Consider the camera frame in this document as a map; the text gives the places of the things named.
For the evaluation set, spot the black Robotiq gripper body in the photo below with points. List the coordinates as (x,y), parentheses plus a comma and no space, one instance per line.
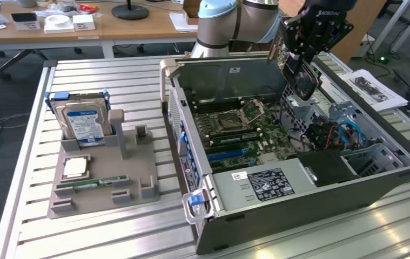
(324,16)

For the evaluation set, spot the black graphics card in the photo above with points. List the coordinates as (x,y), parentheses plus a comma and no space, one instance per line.
(308,83)

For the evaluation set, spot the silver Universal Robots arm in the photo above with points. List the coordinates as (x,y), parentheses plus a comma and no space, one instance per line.
(226,27)

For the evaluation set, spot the wooden cabinet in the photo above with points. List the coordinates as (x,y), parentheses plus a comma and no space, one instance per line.
(364,27)

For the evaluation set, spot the white box with red button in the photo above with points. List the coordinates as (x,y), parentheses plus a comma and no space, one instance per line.
(365,48)

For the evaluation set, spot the black device with green light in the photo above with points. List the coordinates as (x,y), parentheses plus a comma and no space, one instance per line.
(383,58)

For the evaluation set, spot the stack of printed papers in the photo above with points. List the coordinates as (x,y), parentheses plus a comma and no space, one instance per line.
(375,89)

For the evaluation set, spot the metal socket cover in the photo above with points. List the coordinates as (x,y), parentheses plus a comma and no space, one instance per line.
(253,108)

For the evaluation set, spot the brown cardboard box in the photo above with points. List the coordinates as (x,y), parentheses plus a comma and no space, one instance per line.
(190,8)

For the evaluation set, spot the white papers on desk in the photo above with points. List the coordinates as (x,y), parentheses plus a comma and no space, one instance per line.
(184,24)

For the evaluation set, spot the perforated metal disk bay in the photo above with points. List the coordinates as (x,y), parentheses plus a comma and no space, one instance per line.
(299,118)

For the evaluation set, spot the CPU socket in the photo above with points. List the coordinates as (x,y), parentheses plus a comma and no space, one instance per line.
(230,120)

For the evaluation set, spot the green motherboard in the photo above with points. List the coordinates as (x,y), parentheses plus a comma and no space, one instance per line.
(277,147)

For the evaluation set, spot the black round lamp base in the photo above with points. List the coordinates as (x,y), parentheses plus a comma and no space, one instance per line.
(132,12)

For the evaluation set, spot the silver chipset heatsink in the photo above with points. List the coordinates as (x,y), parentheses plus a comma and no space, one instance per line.
(268,158)

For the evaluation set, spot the slanted metal disk bay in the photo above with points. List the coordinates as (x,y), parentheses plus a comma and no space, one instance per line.
(375,159)

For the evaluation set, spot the blue expansion slot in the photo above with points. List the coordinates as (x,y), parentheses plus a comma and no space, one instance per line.
(226,156)

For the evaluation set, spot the red small parts bag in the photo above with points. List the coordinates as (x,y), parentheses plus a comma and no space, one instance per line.
(87,8)

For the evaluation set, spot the plain white box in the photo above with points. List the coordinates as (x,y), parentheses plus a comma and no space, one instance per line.
(83,23)

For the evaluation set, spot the grey power supply unit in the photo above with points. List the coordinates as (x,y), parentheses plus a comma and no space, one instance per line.
(233,194)

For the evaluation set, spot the dark bag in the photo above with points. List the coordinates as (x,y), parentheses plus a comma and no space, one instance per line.
(67,6)

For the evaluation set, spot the hard disk in blue caddy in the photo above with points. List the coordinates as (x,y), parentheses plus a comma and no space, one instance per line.
(78,97)

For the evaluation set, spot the white tape roll on box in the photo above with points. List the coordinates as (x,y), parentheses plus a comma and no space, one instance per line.
(59,24)

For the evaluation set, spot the hard disk with blue label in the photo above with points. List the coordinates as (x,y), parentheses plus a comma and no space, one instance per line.
(82,124)

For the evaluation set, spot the open dark grey PC case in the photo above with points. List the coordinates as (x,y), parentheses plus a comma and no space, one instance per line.
(299,215)

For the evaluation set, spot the blue case latch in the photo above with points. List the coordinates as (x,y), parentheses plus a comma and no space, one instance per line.
(196,201)

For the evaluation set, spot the grey plastic parts rack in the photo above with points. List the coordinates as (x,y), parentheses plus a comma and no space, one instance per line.
(108,162)

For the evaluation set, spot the white box with black top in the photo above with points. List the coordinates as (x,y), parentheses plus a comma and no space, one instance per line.
(26,21)

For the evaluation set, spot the grey cup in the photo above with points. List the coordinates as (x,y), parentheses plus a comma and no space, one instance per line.
(26,3)

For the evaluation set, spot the silver CPU chip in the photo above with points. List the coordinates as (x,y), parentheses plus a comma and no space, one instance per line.
(75,167)

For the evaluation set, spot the green RAM stick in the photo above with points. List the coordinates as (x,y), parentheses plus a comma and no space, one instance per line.
(90,182)

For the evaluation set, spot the white table frame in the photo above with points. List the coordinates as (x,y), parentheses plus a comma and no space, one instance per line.
(379,43)

